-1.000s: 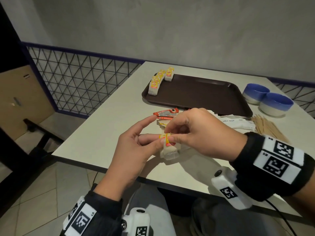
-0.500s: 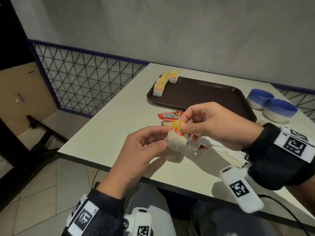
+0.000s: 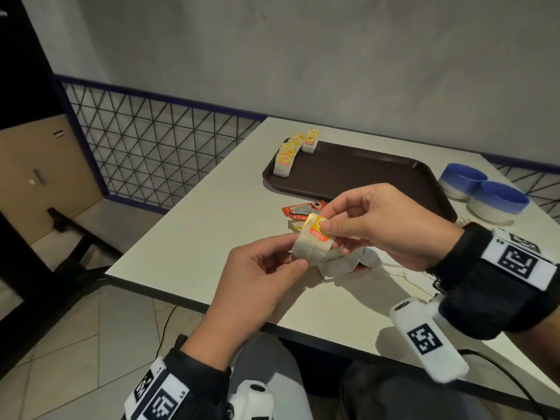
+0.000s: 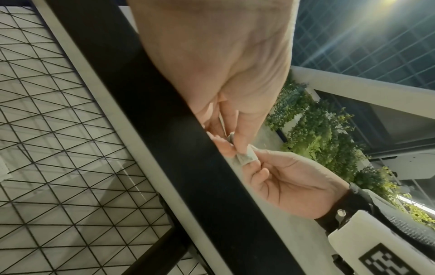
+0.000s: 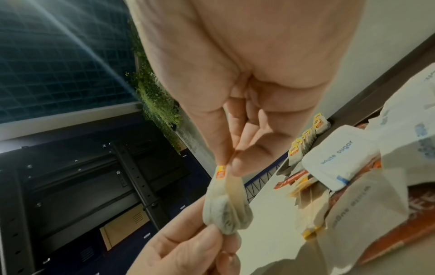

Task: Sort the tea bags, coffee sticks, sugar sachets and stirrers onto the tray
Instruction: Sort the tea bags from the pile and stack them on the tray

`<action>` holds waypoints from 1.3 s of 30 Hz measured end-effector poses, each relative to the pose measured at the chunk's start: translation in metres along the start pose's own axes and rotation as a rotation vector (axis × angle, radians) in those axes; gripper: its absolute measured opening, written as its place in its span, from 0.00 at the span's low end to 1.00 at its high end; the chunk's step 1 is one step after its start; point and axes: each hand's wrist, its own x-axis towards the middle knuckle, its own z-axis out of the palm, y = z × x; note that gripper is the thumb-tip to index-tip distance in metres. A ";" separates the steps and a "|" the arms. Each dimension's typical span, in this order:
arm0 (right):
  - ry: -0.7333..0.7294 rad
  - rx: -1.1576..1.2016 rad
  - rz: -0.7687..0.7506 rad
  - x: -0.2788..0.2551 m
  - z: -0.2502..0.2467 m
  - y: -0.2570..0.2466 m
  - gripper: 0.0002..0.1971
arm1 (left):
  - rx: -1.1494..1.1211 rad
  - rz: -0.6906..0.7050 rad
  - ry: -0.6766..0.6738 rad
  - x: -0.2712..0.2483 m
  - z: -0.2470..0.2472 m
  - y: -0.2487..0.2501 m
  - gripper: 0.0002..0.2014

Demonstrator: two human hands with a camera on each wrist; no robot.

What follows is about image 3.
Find person's right hand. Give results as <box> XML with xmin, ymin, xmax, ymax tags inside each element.
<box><xmin>319</xmin><ymin>183</ymin><xmax>464</xmax><ymax>272</ymax></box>

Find person's left hand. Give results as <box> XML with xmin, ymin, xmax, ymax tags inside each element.
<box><xmin>181</xmin><ymin>233</ymin><xmax>309</xmax><ymax>372</ymax></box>

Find brown plastic tray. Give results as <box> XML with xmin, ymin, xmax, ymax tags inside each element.
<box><xmin>262</xmin><ymin>139</ymin><xmax>458</xmax><ymax>223</ymax></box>

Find pile of white sugar packets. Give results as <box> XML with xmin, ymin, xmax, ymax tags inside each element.
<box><xmin>317</xmin><ymin>247</ymin><xmax>438</xmax><ymax>298</ymax></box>

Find red Nescafe coffee sachets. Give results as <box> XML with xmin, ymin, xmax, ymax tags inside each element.
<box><xmin>282</xmin><ymin>199</ymin><xmax>368</xmax><ymax>274</ymax></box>

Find row of white tea bags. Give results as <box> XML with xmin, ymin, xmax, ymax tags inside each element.
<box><xmin>272</xmin><ymin>132</ymin><xmax>306</xmax><ymax>179</ymax></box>

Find person's grey trousers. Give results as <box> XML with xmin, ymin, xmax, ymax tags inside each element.
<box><xmin>227</xmin><ymin>332</ymin><xmax>495</xmax><ymax>420</ymax></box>

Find blue and white bowl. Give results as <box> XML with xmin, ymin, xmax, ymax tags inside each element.
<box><xmin>438</xmin><ymin>163</ymin><xmax>489</xmax><ymax>201</ymax></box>
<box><xmin>468</xmin><ymin>181</ymin><xmax>530</xmax><ymax>223</ymax></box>

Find black wristband white markers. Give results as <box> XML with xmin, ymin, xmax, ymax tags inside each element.
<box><xmin>122</xmin><ymin>334</ymin><xmax>233</xmax><ymax>420</ymax></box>
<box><xmin>430</xmin><ymin>222</ymin><xmax>560</xmax><ymax>342</ymax></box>

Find purple metal mesh railing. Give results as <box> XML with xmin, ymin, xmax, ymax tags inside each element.
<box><xmin>52</xmin><ymin>73</ymin><xmax>560</xmax><ymax>223</ymax></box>

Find wooden stir sticks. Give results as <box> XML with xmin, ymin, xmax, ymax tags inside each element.
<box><xmin>457</xmin><ymin>348</ymin><xmax>548</xmax><ymax>420</ymax></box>

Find black metal table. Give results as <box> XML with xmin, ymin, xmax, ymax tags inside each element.
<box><xmin>0</xmin><ymin>207</ymin><xmax>123</xmax><ymax>381</ymax></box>

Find dark cabinet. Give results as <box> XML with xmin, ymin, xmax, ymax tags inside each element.
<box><xmin>0</xmin><ymin>0</ymin><xmax>67</xmax><ymax>130</ymax></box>

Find black cable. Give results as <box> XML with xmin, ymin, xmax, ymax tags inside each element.
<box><xmin>155</xmin><ymin>304</ymin><xmax>178</xmax><ymax>359</ymax></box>

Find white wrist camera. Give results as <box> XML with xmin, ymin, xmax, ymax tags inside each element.
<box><xmin>227</xmin><ymin>379</ymin><xmax>275</xmax><ymax>420</ymax></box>
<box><xmin>389</xmin><ymin>297</ymin><xmax>470</xmax><ymax>384</ymax></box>

